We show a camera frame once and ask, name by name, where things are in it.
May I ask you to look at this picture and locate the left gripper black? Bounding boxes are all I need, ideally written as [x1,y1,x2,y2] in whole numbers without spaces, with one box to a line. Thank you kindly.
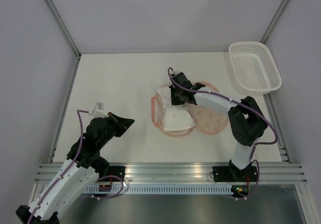
[97,112,134,149]

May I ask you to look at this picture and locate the white bra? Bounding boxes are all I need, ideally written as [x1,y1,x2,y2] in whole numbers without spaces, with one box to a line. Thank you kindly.
[156,84,195,132]

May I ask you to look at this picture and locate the floral mesh laundry bag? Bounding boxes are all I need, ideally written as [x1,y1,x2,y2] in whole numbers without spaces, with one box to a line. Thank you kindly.
[150,95,228,136]

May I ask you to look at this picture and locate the white perforated plastic basket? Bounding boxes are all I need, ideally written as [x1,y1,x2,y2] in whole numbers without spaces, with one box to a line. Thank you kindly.
[229,41,282,95]

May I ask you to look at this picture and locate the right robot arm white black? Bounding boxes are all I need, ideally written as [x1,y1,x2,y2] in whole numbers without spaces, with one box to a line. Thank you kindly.
[168,72,267,181]

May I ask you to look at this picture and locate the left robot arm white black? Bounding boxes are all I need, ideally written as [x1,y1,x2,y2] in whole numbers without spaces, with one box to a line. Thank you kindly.
[16,110,134,223]

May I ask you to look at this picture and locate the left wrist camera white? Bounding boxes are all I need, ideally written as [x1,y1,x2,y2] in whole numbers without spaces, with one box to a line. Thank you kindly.
[88,102,107,118]

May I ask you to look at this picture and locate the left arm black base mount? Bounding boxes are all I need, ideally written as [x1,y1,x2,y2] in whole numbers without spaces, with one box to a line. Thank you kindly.
[100,166,126,185]

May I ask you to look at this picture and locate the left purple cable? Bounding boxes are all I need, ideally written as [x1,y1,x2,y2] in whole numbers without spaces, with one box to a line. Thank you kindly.
[26,109,126,224]

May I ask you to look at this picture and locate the purple cable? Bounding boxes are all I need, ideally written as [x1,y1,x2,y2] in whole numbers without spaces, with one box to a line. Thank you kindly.
[26,109,126,224]
[167,67,278,201]

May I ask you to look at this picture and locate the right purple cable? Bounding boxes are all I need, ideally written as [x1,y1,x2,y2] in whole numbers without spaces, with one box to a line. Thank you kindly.
[167,67,278,201]

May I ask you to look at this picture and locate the aluminium mounting rail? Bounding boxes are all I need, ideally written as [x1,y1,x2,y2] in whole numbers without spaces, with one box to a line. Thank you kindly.
[35,161,308,184]

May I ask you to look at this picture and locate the white slotted cable duct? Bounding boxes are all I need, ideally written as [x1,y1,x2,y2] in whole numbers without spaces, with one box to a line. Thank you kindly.
[83,184,233,195]

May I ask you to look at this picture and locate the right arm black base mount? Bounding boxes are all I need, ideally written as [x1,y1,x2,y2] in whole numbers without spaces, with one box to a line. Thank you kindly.
[212,166,258,182]

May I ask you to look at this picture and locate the left aluminium frame post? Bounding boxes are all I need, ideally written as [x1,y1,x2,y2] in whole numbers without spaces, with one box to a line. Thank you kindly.
[35,0,82,58]

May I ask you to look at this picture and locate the aluminium frame post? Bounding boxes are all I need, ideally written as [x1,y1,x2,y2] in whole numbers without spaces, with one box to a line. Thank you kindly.
[260,0,290,44]
[35,0,82,58]

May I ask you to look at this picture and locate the right aluminium frame post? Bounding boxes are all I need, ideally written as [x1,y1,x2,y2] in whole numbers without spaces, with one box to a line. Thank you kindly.
[260,0,290,44]

